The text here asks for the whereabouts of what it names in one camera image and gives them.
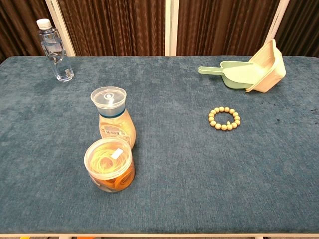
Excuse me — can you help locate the green plastic scoop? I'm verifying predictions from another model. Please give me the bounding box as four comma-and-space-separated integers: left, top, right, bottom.
198, 61, 255, 89

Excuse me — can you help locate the wooden bead bracelet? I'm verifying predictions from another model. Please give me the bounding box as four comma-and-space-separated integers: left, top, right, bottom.
208, 106, 241, 131

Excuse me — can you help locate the white metal frame post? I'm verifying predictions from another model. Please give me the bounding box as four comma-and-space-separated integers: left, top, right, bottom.
264, 0, 291, 48
45, 0, 76, 57
164, 0, 179, 57

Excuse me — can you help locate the clear tub of rubber bands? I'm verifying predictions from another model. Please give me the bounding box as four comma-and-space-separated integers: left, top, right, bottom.
84, 138, 136, 193

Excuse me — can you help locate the clear plastic water bottle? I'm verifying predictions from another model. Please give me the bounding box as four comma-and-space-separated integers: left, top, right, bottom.
36, 18, 74, 82

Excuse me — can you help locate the blue table cloth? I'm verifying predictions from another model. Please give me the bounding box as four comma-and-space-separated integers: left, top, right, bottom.
0, 55, 319, 235

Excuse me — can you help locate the dark brown pleated curtain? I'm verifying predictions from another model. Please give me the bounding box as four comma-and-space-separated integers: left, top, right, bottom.
0, 0, 52, 63
57, 0, 166, 57
176, 0, 281, 57
274, 0, 319, 58

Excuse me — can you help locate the beige sauce bottle clear cap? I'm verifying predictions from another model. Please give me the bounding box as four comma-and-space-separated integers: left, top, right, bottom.
90, 86, 137, 150

